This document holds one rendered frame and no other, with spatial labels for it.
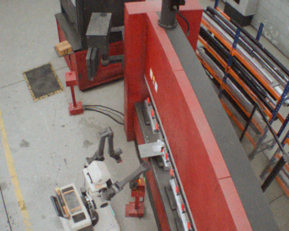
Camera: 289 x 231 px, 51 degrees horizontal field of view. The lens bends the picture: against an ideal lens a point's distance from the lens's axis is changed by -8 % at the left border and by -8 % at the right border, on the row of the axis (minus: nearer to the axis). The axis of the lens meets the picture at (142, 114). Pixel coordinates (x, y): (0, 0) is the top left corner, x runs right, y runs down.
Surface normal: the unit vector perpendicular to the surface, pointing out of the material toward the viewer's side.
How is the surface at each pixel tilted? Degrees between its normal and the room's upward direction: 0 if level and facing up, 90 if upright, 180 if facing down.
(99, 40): 90
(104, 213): 0
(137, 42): 90
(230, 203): 0
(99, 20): 0
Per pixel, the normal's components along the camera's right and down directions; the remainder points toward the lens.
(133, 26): 0.22, 0.75
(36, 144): 0.04, -0.65
